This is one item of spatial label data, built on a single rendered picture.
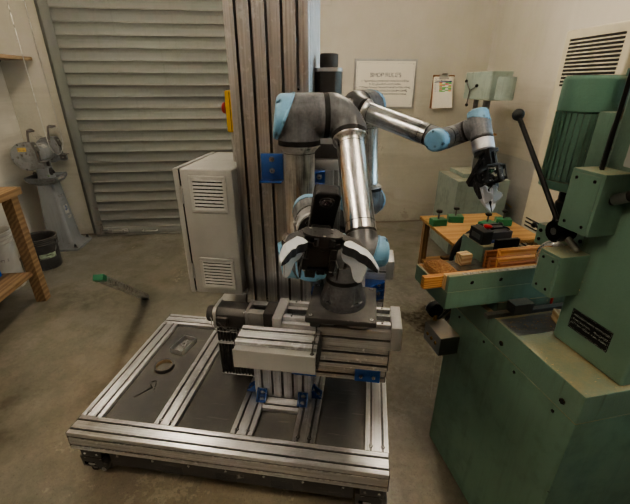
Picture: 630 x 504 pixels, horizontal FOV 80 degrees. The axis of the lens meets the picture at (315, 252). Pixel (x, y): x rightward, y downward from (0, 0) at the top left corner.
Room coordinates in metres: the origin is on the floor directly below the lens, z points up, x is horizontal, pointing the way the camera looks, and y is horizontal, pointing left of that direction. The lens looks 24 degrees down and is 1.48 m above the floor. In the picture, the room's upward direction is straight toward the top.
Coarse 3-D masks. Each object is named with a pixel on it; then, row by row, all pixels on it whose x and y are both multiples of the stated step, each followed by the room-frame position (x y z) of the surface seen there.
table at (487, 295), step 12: (456, 264) 1.19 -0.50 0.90; (480, 264) 1.19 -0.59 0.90; (420, 276) 1.16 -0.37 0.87; (432, 288) 1.07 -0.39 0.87; (492, 288) 1.02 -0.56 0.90; (504, 288) 1.03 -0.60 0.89; (516, 288) 1.04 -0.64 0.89; (528, 288) 1.05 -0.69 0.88; (444, 300) 1.00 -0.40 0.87; (456, 300) 1.00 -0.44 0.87; (468, 300) 1.01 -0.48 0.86; (480, 300) 1.02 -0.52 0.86; (492, 300) 1.03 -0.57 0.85; (504, 300) 1.04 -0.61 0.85
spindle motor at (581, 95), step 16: (576, 80) 1.09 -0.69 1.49; (592, 80) 1.06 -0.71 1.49; (608, 80) 1.04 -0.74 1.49; (624, 80) 1.03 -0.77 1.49; (560, 96) 1.14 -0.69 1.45; (576, 96) 1.08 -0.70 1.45; (592, 96) 1.05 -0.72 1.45; (608, 96) 1.03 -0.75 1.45; (560, 112) 1.13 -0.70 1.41; (576, 112) 1.07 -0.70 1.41; (592, 112) 1.04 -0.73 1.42; (560, 128) 1.11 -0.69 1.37; (576, 128) 1.07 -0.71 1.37; (592, 128) 1.04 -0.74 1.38; (560, 144) 1.09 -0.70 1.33; (576, 144) 1.06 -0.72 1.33; (544, 160) 1.15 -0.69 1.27; (560, 160) 1.08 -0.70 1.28; (576, 160) 1.05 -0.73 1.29; (544, 176) 1.13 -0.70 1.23; (560, 176) 1.07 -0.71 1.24
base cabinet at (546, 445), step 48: (480, 336) 1.05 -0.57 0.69; (480, 384) 1.00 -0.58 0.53; (528, 384) 0.82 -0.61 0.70; (432, 432) 1.21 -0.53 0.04; (480, 432) 0.95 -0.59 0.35; (528, 432) 0.78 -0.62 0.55; (576, 432) 0.67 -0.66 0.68; (624, 432) 0.71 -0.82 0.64; (480, 480) 0.90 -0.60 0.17; (528, 480) 0.73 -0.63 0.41; (576, 480) 0.69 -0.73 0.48; (624, 480) 0.73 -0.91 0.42
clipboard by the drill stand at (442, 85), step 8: (440, 80) 4.19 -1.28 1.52; (448, 80) 4.20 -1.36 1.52; (432, 88) 4.19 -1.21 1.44; (440, 88) 4.18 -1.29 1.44; (448, 88) 4.19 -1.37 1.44; (432, 96) 4.18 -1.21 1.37; (440, 96) 4.17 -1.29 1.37; (448, 96) 4.18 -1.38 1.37; (432, 104) 4.16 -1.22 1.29; (440, 104) 4.16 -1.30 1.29; (448, 104) 4.17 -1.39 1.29
